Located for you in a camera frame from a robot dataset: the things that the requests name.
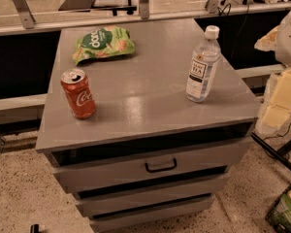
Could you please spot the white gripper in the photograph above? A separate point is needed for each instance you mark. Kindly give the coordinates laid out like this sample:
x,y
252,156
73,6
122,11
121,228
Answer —
x,y
289,41

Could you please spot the black wire basket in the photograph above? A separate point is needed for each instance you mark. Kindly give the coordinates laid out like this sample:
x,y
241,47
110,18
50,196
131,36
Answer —
x,y
279,214

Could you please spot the grey drawer cabinet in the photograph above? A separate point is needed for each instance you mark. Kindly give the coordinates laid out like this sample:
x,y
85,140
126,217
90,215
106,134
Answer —
x,y
143,115

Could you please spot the clear plastic water bottle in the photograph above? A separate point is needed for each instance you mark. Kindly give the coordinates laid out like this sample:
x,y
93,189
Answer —
x,y
204,61

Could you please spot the green chip bag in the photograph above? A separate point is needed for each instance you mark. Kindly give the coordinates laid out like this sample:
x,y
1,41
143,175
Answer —
x,y
105,42

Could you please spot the black drawer handle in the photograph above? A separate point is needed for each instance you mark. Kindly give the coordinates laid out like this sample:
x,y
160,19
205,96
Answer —
x,y
161,167

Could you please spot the red coke can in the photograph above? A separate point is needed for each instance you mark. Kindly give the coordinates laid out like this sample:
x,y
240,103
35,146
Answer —
x,y
75,84

